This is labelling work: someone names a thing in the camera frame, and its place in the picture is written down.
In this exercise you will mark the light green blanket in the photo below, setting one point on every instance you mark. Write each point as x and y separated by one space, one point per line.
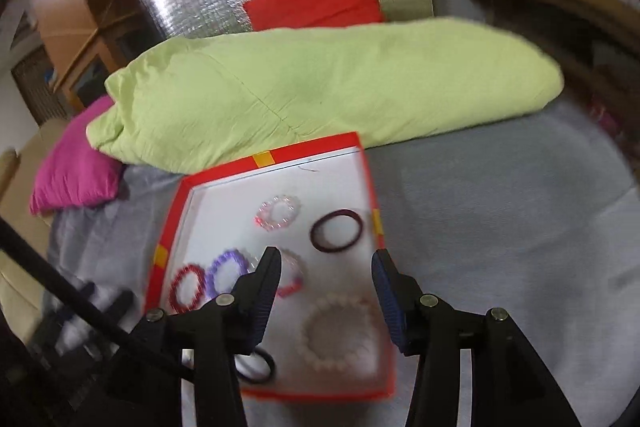
325 87

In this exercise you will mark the dark red bangle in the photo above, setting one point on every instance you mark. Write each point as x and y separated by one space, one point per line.
320 244

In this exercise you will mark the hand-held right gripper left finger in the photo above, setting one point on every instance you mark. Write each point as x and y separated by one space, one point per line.
270 287

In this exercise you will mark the red cardboard box tray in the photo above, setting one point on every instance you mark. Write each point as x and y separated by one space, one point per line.
310 146

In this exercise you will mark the magenta pillow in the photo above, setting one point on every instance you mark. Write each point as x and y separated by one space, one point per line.
75 172

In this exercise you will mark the beige cushion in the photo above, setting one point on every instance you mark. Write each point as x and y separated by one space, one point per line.
20 207

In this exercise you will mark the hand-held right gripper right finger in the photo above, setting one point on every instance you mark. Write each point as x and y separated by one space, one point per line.
387 297

